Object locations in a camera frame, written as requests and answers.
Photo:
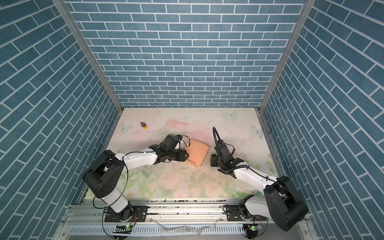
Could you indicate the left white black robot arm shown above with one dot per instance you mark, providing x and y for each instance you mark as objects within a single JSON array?
[{"x": 103, "y": 174}]

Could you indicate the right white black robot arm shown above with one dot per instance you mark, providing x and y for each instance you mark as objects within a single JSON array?
[{"x": 282, "y": 201}]

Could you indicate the orange cardboard paper box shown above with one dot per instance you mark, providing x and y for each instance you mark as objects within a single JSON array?
[{"x": 197, "y": 152}]

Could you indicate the aluminium mounting rail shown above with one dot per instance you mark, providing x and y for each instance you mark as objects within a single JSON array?
[{"x": 162, "y": 211}]

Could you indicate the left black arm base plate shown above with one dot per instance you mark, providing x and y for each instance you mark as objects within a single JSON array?
[{"x": 129, "y": 214}]

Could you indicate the small brown yellow toy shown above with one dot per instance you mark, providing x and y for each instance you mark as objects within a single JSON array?
[{"x": 144, "y": 125}]

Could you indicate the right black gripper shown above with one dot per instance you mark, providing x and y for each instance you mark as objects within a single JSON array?
[{"x": 213, "y": 157}]

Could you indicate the white slotted cable duct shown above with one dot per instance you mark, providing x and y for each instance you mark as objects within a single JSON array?
[{"x": 156, "y": 230}]

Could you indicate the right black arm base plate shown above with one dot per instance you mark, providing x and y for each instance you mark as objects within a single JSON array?
[{"x": 236, "y": 213}]

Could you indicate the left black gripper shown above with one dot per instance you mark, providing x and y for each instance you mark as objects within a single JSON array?
[{"x": 182, "y": 155}]

